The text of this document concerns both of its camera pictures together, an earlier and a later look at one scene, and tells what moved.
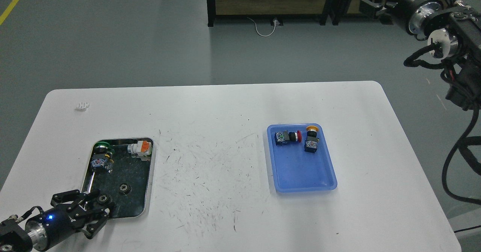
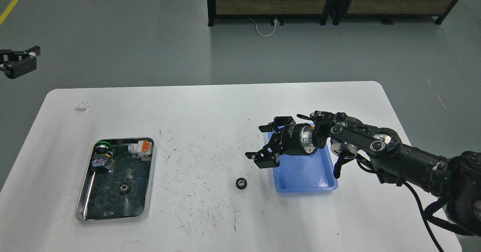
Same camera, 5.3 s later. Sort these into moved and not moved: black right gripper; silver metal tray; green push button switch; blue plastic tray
Moved: black right gripper
Not moved: silver metal tray; blue plastic tray; green push button switch
